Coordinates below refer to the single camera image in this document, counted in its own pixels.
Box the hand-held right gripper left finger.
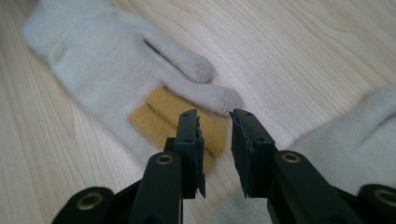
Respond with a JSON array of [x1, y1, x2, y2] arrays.
[[163, 108, 206, 200]]

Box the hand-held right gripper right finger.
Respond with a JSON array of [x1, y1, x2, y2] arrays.
[[229, 108, 278, 199]]

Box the white knit glove mustard fingers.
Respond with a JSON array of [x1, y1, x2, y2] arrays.
[[21, 0, 246, 174], [209, 83, 396, 224]]

